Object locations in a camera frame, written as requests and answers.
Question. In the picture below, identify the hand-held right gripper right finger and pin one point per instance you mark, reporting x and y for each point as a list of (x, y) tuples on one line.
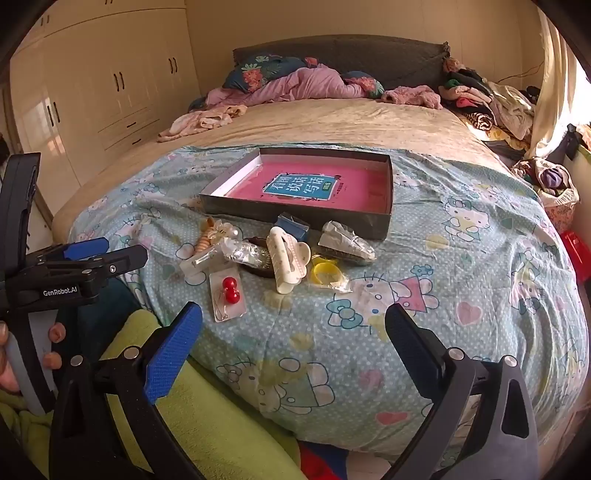
[(413, 344)]

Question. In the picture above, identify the red bead earrings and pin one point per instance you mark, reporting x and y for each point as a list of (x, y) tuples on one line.
[(228, 290)]

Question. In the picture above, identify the clear bag with white cloth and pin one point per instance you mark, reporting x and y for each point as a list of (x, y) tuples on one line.
[(344, 240)]

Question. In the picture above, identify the grey cardboard box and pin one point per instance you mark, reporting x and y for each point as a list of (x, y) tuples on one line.
[(295, 217)]

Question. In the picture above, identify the small blue box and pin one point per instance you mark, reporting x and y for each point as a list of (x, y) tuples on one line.
[(292, 226)]

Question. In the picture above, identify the grey padded headboard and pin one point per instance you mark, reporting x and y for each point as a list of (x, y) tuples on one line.
[(378, 60)]

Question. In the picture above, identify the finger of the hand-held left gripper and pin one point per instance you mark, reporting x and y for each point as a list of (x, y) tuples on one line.
[(87, 248), (122, 261)]

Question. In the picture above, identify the person's left forearm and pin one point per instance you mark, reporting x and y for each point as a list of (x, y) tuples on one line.
[(18, 415)]

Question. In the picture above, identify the basket of clothes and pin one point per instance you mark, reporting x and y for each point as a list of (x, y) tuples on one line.
[(551, 182)]

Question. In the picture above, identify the beige bed sheet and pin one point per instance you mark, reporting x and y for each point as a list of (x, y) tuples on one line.
[(323, 124)]

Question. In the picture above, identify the dark floral pillow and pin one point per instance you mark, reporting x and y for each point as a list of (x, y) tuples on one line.
[(367, 83), (258, 69)]

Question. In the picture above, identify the cream wardrobe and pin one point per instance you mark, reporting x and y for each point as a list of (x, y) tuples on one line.
[(92, 92)]

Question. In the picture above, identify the pink fluffy garment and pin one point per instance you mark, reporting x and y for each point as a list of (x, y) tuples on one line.
[(411, 97)]

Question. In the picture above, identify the white hair claw clip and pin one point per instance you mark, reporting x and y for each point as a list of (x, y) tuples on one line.
[(284, 263)]

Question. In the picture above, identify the pile of clothes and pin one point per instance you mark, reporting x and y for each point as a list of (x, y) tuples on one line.
[(489, 101)]

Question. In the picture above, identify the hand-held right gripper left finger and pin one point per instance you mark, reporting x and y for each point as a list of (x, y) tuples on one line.
[(171, 353)]

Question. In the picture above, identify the pink quilt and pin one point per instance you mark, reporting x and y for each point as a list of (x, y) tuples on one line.
[(295, 85)]

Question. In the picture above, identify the cream curtain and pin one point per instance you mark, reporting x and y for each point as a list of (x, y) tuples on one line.
[(551, 83)]

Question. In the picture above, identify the pearl bow hair accessory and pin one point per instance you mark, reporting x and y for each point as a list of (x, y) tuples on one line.
[(228, 230)]

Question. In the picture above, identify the person's left hand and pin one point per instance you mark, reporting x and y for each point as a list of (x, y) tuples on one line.
[(5, 369)]

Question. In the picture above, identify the green fleece clothing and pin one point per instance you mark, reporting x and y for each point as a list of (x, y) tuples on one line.
[(231, 429)]

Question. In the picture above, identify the clear packet with hair clip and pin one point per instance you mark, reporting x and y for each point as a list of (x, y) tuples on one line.
[(201, 266)]

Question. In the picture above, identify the pink book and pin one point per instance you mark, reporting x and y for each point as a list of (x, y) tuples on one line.
[(360, 184)]

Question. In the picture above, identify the cartoon cat printed blanket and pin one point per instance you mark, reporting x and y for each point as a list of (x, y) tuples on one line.
[(461, 286)]

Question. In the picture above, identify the pink and cream garment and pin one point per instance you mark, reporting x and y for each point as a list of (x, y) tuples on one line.
[(203, 121)]

